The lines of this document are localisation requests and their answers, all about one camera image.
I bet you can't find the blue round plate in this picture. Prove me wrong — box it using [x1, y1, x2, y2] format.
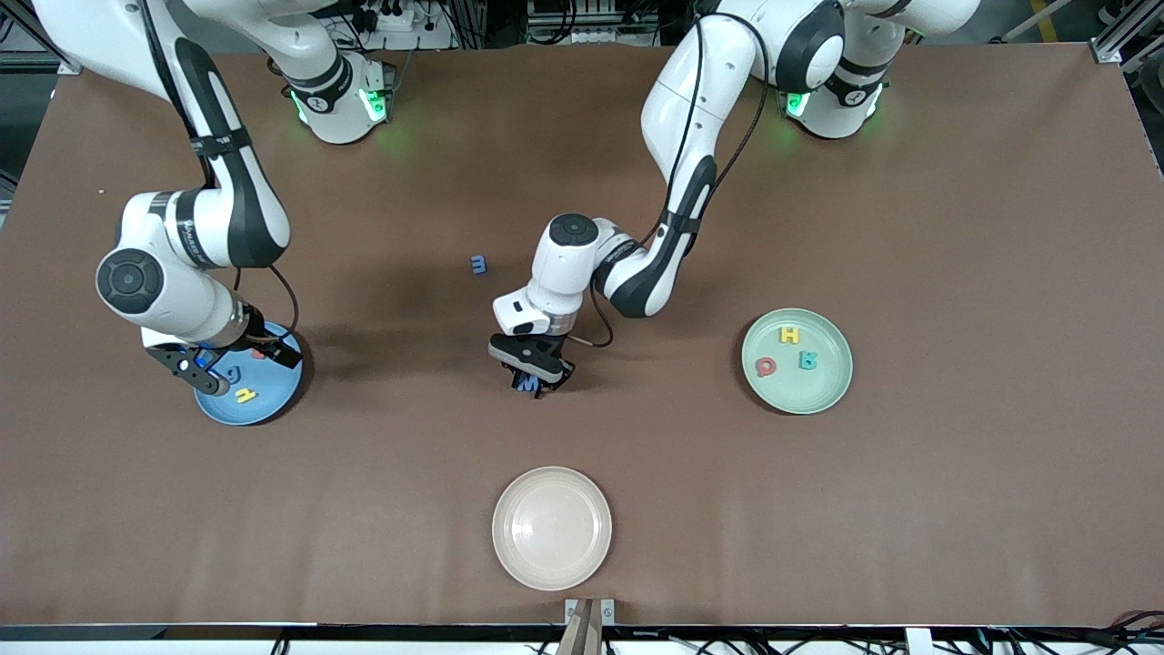
[194, 320, 306, 427]

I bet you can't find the beige round plate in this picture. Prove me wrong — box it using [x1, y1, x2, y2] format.
[491, 466, 613, 592]

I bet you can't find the tan wooden strip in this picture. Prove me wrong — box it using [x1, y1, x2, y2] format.
[557, 600, 603, 655]

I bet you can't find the green round plate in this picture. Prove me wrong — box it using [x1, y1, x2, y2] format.
[740, 307, 855, 416]

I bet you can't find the white power strip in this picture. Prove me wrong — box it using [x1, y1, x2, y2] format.
[350, 0, 457, 52]

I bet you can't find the black electronics rack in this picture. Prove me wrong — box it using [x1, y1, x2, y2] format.
[526, 0, 660, 46]

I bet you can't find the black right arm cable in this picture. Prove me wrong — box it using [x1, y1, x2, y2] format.
[136, 0, 301, 351]

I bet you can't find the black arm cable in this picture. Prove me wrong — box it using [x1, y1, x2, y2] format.
[136, 0, 301, 351]
[568, 9, 774, 349]

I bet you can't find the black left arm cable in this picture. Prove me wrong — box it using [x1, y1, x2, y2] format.
[568, 9, 774, 349]

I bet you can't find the metal table edge bracket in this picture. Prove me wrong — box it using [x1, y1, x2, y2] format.
[564, 597, 617, 629]

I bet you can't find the aluminium frame profile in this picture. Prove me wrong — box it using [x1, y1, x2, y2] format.
[1089, 0, 1164, 74]
[0, 0, 87, 76]

